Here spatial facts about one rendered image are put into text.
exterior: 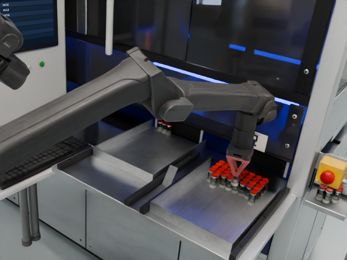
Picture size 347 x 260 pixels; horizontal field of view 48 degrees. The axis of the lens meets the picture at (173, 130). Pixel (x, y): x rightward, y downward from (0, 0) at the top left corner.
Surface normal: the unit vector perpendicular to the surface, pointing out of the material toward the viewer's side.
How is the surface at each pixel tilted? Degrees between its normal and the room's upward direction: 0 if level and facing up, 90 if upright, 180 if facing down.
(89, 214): 90
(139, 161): 0
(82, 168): 0
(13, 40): 99
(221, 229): 0
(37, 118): 29
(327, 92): 90
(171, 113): 108
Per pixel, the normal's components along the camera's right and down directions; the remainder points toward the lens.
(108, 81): -0.01, -0.59
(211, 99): 0.62, 0.60
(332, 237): 0.10, -0.90
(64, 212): -0.56, 0.31
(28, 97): 0.82, 0.32
